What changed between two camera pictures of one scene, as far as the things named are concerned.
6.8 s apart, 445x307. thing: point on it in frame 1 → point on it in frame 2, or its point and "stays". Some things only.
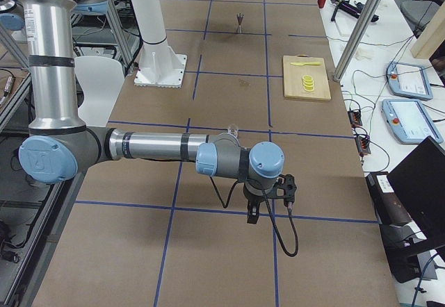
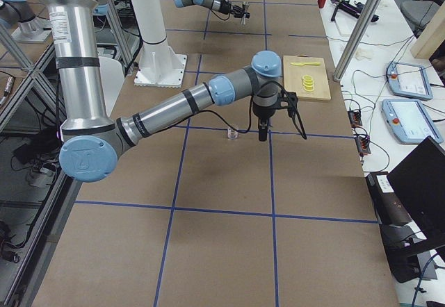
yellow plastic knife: [300, 64] stays
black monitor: [419, 180] stays
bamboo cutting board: [293, 75] stays
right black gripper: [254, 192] → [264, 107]
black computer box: [386, 204] stays
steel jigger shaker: [240, 16] → [245, 21]
